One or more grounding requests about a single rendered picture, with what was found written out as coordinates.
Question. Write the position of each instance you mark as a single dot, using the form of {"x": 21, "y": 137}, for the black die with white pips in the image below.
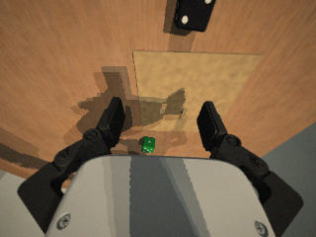
{"x": 193, "y": 15}

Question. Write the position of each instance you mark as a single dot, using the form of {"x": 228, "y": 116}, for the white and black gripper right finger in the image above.
{"x": 280, "y": 202}

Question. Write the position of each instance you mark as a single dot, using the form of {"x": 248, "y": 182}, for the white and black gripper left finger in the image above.
{"x": 41, "y": 193}

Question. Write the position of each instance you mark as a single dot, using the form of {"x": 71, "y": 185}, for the beige flat mat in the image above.
{"x": 173, "y": 85}

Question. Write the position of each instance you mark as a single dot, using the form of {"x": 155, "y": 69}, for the green die with white pips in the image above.
{"x": 148, "y": 144}

